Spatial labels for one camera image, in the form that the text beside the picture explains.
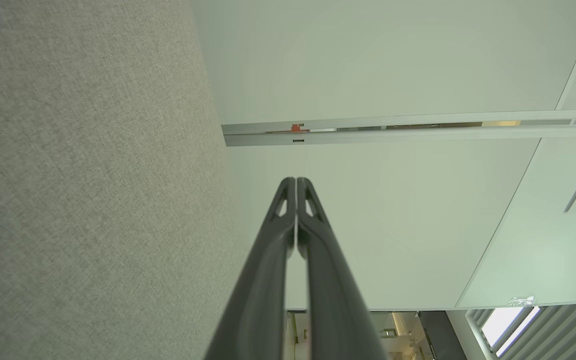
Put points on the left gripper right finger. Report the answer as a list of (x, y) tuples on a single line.
[(333, 300)]

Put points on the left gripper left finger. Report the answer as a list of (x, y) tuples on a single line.
[(258, 300)]

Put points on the small red object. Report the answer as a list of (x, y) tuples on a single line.
[(296, 128)]

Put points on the white logo sticker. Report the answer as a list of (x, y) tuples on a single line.
[(520, 301)]

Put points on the window blinds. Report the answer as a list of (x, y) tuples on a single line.
[(558, 332)]

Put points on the grey partition post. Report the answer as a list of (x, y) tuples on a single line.
[(418, 136)]

